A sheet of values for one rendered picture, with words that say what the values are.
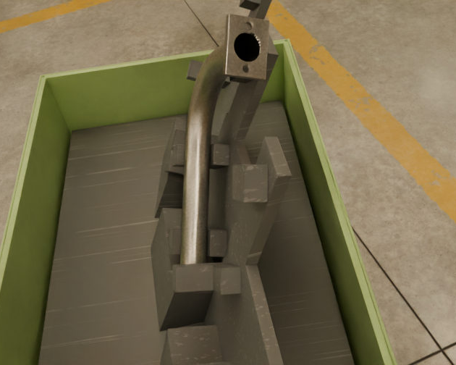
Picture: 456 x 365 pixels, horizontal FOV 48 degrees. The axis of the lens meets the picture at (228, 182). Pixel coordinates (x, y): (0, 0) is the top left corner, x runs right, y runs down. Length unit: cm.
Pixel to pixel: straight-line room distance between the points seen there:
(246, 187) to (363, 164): 160
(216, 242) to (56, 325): 25
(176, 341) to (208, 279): 10
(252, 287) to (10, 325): 31
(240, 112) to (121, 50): 217
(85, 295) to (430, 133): 167
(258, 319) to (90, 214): 43
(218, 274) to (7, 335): 27
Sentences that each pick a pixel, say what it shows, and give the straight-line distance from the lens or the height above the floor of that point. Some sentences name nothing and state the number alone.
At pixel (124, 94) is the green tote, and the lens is 91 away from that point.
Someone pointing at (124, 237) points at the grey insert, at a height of 85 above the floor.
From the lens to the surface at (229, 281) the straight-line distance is 49.
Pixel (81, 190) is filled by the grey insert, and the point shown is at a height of 85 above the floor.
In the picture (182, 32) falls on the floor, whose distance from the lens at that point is 277.
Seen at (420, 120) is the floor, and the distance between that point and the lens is 221.
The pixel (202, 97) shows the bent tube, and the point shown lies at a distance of 58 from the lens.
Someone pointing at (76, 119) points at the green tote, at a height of 87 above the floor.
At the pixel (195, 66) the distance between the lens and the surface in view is 74.
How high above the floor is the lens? 145
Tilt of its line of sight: 48 degrees down
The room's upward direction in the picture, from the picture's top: 9 degrees counter-clockwise
